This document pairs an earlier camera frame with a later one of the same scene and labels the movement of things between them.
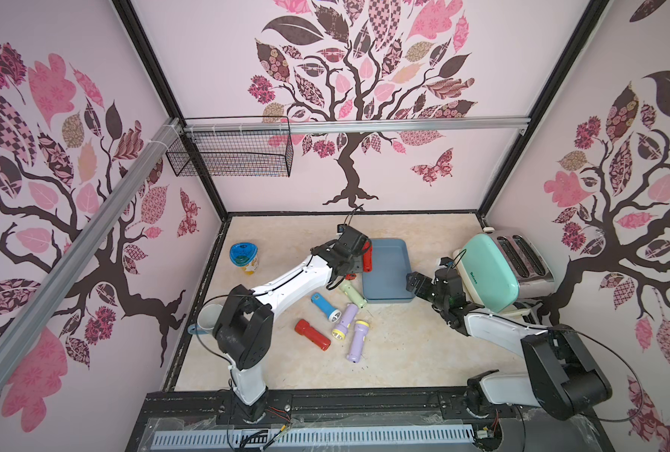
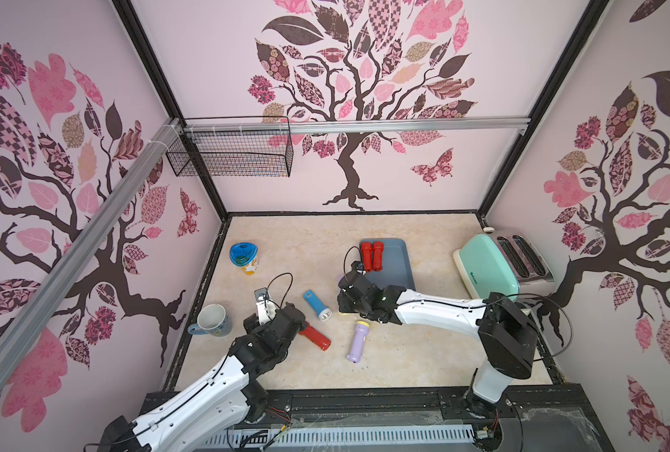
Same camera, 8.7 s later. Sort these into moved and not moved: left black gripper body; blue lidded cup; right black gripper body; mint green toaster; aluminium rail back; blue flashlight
Moved: blue flashlight; left black gripper body; right black gripper body
Not moved: blue lidded cup; mint green toaster; aluminium rail back
